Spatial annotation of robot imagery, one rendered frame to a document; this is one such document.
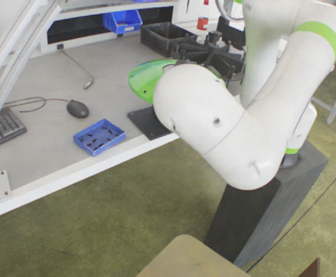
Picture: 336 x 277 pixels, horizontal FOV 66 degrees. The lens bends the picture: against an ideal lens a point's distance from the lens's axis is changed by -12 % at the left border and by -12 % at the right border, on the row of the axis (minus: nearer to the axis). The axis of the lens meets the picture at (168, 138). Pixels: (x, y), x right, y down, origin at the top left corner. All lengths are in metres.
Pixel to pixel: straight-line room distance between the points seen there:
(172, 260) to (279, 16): 0.79
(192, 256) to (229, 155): 0.62
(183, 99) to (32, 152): 0.58
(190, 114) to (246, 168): 0.11
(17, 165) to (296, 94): 0.71
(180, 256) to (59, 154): 0.50
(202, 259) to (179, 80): 0.71
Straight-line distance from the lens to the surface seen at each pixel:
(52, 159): 0.84
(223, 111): 0.41
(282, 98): 0.50
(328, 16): 0.71
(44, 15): 0.68
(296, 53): 0.59
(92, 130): 0.92
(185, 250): 1.00
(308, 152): 1.27
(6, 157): 0.89
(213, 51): 1.28
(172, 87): 0.40
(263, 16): 0.75
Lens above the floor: 1.49
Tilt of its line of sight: 39 degrees down
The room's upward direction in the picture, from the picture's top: 8 degrees clockwise
